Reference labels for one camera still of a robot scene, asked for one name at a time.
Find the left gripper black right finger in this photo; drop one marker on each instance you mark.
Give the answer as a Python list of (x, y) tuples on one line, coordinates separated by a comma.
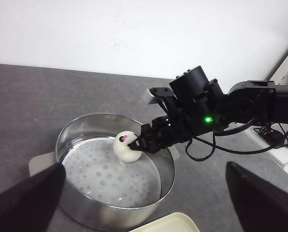
[(259, 205)]

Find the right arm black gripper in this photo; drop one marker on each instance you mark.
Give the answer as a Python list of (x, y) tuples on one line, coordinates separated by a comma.
[(191, 104)]

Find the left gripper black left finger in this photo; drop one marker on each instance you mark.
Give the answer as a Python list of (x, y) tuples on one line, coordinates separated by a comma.
[(30, 205)]

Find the panda bun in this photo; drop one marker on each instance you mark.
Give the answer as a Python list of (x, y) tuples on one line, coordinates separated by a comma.
[(121, 148)]

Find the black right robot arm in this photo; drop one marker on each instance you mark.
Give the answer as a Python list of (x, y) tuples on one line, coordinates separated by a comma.
[(251, 103)]

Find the stainless steel steamer pot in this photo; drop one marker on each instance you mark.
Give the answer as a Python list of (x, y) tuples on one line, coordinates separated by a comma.
[(88, 211)]

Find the white perforated steamer liner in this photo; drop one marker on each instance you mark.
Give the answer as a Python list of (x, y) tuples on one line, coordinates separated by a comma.
[(92, 167)]

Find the cream plastic tray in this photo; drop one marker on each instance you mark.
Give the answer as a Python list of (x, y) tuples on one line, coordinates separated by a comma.
[(174, 222)]

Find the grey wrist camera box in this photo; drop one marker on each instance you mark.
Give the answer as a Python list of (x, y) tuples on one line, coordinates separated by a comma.
[(155, 95)]

